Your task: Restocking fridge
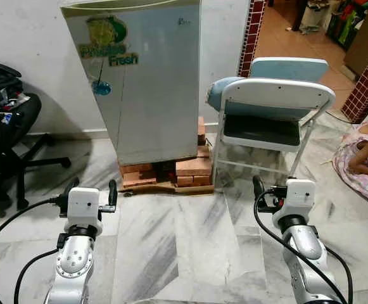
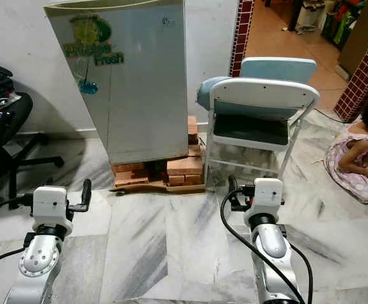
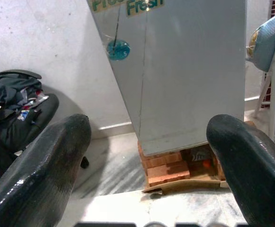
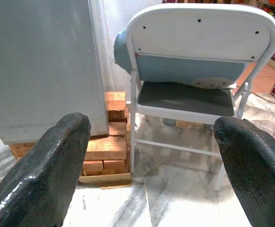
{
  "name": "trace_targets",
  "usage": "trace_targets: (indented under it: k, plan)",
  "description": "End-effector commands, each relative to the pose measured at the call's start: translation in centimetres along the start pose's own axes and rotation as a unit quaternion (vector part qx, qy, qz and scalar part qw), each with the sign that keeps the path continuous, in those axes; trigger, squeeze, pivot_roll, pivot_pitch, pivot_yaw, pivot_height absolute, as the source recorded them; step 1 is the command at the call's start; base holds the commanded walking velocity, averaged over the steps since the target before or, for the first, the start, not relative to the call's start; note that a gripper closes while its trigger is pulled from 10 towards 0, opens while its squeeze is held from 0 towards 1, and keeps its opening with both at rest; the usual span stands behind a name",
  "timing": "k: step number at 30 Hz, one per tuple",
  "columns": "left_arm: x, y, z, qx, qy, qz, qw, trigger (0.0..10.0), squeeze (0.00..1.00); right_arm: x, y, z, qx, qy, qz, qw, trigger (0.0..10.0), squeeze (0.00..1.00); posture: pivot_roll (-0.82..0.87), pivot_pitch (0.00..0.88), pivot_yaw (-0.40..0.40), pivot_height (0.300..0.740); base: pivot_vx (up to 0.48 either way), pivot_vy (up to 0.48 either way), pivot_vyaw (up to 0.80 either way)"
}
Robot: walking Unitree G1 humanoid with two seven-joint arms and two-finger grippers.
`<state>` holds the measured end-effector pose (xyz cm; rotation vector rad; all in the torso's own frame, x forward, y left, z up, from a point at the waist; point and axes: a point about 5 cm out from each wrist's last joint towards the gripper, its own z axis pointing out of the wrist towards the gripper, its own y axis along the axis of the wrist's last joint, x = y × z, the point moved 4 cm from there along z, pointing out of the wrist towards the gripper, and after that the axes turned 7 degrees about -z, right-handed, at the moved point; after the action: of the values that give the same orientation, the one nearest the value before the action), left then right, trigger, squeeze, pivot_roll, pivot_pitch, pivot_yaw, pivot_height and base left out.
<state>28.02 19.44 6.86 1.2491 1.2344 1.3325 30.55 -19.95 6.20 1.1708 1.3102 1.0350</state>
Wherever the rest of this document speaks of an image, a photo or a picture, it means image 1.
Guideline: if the silver fridge door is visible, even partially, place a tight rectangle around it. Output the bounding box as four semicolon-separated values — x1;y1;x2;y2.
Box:
63;2;203;167

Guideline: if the low red brick stack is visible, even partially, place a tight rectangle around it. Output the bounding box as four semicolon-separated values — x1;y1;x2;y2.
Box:
118;162;155;189

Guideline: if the silver mini fridge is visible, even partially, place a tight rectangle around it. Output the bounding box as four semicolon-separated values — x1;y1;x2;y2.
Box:
60;0;203;167

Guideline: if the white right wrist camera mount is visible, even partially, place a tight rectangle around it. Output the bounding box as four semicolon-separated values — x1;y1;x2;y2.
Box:
284;178;317;220

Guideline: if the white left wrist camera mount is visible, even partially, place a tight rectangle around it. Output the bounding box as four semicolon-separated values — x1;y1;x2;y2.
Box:
65;187;103;232

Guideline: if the short black left arm cable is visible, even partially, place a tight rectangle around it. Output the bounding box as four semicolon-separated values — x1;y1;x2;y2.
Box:
13;248;61;304

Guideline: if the tall red brick stack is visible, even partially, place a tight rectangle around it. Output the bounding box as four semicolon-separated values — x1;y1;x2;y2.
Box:
175;117;214;187

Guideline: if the black office chair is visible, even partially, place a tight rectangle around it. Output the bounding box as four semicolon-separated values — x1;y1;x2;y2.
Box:
0;61;72;211

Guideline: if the long black left arm cable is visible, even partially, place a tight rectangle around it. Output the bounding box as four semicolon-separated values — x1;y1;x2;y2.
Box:
0;197;63;304

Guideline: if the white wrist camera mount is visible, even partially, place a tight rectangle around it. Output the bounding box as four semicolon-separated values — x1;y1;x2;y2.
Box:
284;178;317;220
65;187;103;232

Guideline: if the child in pink dress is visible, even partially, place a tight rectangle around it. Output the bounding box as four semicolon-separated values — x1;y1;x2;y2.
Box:
333;101;368;206

